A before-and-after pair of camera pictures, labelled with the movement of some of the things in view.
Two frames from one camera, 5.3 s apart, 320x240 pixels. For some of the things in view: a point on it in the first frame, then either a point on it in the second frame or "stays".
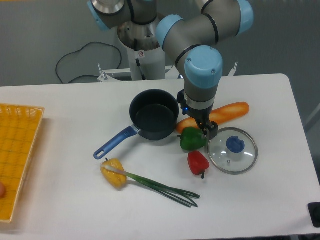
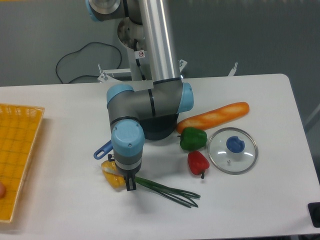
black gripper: [201, 116] -> [128, 174]
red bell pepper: [198, 162] stays
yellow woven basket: [19, 127] stays
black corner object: [314, 209] stays
